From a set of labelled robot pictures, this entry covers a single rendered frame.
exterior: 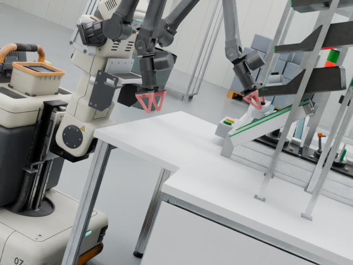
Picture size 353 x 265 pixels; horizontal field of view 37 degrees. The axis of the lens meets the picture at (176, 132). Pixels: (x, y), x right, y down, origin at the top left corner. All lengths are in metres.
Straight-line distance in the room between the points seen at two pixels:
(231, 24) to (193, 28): 8.58
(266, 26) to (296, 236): 8.91
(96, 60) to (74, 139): 0.35
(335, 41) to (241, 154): 0.67
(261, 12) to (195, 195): 8.93
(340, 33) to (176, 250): 0.88
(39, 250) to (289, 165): 1.10
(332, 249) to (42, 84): 1.45
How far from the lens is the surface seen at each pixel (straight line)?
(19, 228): 2.45
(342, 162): 2.36
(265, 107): 2.19
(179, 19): 2.45
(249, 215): 1.71
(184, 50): 10.92
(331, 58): 2.50
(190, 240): 1.75
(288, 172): 2.24
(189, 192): 1.71
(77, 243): 2.23
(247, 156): 2.24
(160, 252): 1.80
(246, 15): 10.57
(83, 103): 2.30
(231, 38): 2.27
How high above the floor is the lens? 1.43
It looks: 14 degrees down
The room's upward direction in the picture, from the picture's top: 18 degrees clockwise
